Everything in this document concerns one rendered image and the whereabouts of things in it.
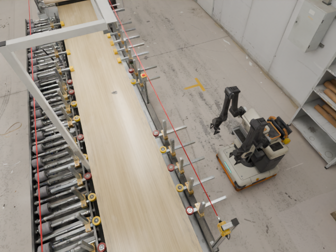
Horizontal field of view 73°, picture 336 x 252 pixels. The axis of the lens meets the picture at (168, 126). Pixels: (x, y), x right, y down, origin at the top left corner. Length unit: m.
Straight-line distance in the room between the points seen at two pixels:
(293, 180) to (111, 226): 2.64
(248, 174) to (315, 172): 1.13
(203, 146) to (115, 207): 1.87
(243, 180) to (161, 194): 1.30
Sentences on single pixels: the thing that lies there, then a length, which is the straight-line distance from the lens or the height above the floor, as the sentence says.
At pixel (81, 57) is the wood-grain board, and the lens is 4.13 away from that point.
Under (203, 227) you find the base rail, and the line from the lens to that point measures 2.58.
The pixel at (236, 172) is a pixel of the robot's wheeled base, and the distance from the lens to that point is 3.33.
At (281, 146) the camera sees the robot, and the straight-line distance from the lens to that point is 3.07.
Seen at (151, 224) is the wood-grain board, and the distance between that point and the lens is 2.38.
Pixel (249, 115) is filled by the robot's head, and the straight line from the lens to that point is 2.49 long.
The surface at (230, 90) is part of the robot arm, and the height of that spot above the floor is 1.63.
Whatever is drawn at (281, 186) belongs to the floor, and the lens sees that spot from 3.76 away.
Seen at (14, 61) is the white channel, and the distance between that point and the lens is 1.72.
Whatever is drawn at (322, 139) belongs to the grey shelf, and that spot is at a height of 0.14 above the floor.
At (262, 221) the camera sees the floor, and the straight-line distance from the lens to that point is 3.49.
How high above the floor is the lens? 3.21
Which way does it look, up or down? 54 degrees down
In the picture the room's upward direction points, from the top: 3 degrees counter-clockwise
